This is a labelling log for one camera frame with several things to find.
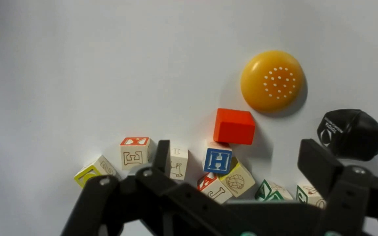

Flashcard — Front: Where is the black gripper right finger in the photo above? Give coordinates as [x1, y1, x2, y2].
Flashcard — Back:
[298, 138, 378, 236]

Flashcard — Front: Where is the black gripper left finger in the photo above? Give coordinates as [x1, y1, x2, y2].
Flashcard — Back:
[61, 139, 187, 236]

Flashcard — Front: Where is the wooden cube green print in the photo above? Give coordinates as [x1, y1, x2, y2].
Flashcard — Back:
[254, 179, 294, 204]
[294, 179, 328, 209]

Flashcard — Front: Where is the yellow-sided wooden alphabet cube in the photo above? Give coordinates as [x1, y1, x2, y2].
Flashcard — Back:
[74, 154, 121, 189]

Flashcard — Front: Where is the wooden cube with red face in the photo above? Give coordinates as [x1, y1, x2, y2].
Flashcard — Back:
[120, 136, 156, 172]

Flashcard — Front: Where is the wooden cube red white print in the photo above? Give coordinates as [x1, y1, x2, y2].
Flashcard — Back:
[196, 172, 234, 206]

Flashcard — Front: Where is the wooden cube blue H face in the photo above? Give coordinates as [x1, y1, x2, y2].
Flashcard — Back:
[202, 146, 234, 176]

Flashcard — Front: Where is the wooden cube with circle print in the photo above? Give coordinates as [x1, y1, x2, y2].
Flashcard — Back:
[218, 160, 257, 200]

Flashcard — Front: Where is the black faceted ball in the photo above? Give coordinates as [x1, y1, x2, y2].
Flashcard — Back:
[317, 108, 378, 163]

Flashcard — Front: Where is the orange-red wooden block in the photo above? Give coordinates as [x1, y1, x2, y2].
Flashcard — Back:
[213, 108, 257, 147]

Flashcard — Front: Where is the yellow toy burger bun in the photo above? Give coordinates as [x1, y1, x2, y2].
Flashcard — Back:
[239, 49, 307, 113]

